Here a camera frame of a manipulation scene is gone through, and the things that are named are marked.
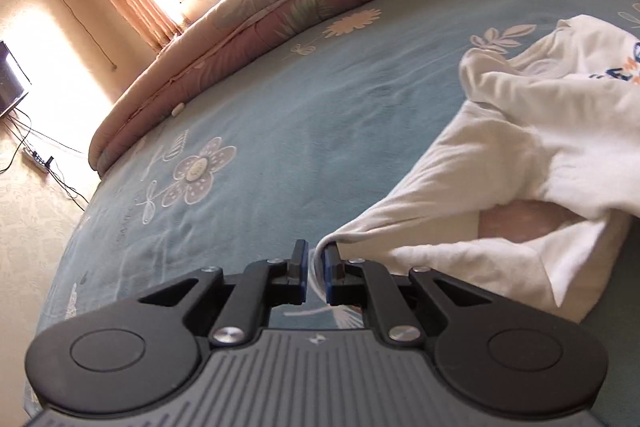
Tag white power strip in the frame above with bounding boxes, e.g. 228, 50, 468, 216
22, 147, 55, 172

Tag black television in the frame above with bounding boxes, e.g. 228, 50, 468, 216
0, 41, 31, 118

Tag thin air conditioner cable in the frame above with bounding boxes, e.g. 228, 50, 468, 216
45, 0, 118, 72

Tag tangled black power cables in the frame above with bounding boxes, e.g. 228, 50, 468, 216
0, 114, 88, 210

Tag blue floral bed sheet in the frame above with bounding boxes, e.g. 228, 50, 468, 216
37, 0, 640, 427

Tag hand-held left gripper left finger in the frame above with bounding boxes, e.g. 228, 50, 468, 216
137, 239, 308, 349

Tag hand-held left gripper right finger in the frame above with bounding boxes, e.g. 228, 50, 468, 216
322, 243, 497, 349

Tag white printed long-sleeve shirt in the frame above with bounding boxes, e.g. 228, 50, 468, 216
310, 14, 640, 323

